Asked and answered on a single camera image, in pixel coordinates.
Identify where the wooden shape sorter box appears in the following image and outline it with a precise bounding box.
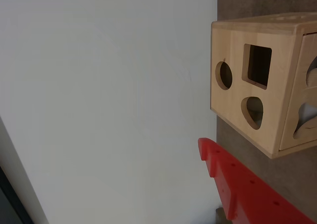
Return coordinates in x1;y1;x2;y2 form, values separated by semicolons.
210;10;317;160

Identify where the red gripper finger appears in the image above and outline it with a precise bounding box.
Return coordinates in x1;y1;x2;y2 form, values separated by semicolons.
197;137;317;224

